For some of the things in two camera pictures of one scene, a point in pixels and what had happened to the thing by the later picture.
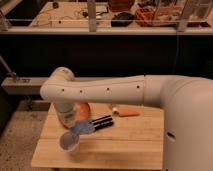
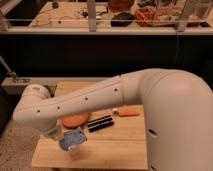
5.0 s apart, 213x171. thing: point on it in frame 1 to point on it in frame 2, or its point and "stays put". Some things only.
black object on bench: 123,19 stays put
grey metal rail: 23,85 stays put
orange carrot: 124,113 stays put
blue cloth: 82,127 to 72,138
